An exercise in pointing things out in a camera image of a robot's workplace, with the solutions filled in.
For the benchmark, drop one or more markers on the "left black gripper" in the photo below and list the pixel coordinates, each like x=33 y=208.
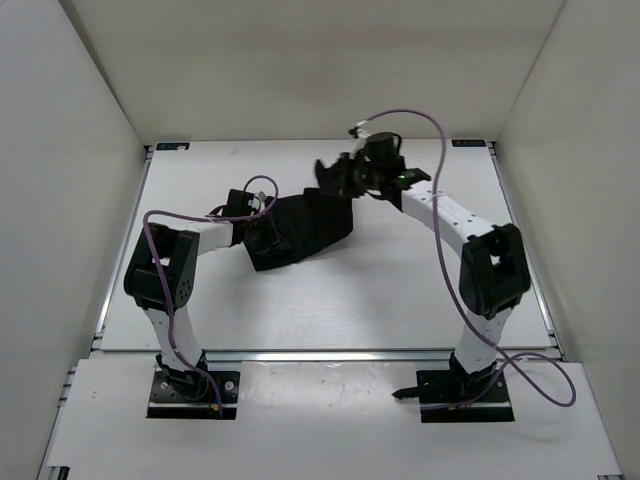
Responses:
x=273 y=242

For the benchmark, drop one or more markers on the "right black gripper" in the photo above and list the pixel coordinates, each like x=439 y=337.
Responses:
x=340 y=184

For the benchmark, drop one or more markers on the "black pleated skirt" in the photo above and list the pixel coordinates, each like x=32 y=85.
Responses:
x=311 y=222

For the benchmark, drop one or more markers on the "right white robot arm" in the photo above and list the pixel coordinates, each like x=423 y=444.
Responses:
x=493 y=274

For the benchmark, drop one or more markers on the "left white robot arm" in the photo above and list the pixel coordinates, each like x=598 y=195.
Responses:
x=161 y=273

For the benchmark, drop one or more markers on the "left corner label sticker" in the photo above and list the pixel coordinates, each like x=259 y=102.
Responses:
x=172 y=146

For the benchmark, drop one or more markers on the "corner label sticker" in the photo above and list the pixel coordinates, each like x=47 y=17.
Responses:
x=172 y=146
x=468 y=143

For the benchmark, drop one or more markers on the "right corner label sticker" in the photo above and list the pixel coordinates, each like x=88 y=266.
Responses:
x=468 y=143

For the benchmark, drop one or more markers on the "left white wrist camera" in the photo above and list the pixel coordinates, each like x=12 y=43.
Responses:
x=257 y=202

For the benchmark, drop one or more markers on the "aluminium front rail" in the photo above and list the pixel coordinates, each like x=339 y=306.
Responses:
x=326 y=356

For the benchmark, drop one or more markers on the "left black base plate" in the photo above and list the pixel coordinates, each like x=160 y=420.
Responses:
x=176 y=394

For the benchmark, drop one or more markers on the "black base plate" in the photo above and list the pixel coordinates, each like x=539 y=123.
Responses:
x=441 y=399
x=176 y=394

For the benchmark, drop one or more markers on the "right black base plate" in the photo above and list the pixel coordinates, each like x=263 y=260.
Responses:
x=441 y=399

